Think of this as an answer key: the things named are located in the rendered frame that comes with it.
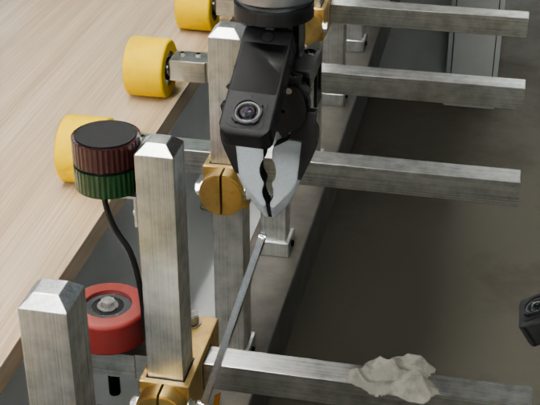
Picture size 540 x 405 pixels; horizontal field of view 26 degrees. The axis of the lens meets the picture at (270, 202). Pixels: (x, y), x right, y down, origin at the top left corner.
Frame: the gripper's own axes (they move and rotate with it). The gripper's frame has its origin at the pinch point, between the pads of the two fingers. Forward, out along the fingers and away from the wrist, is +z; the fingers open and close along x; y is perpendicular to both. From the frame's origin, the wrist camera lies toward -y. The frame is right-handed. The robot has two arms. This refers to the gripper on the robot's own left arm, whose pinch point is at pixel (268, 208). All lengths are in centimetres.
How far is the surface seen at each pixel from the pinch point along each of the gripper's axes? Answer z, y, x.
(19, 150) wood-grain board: 10.6, 25.2, 37.5
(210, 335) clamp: 13.8, -2.7, 5.4
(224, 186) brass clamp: 4.8, 11.8, 7.6
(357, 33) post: 27, 115, 9
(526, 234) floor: 100, 172, -29
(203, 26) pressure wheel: 9, 67, 25
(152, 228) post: -2.8, -10.4, 8.1
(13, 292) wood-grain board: 10.7, -4.2, 25.5
